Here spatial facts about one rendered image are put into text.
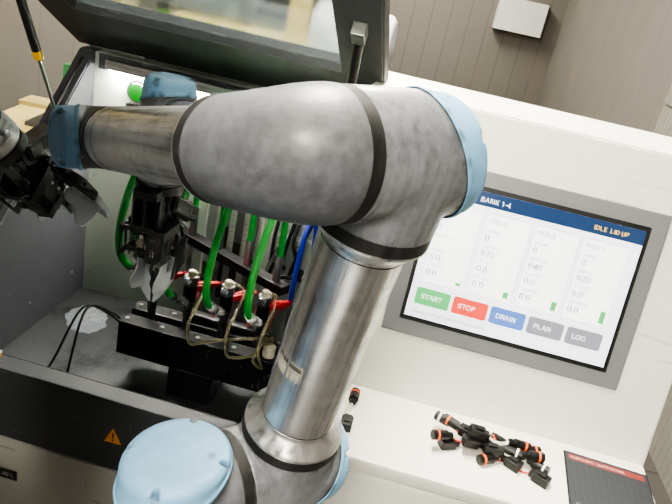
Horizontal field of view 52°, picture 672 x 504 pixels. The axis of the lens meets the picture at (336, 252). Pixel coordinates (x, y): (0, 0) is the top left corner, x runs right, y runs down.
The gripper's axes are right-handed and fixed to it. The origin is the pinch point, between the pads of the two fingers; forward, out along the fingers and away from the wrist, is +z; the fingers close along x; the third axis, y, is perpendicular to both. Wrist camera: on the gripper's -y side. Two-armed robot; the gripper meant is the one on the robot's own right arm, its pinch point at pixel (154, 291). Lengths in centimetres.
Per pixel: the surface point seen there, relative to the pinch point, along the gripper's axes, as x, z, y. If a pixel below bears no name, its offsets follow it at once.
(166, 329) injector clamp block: -6.7, 23.2, -25.6
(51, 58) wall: -187, 33, -279
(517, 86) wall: 110, 42, -701
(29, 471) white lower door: -23, 49, -3
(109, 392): -8.6, 26.2, -5.0
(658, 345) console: 89, 0, -31
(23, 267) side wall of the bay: -43, 21, -31
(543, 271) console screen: 64, -8, -32
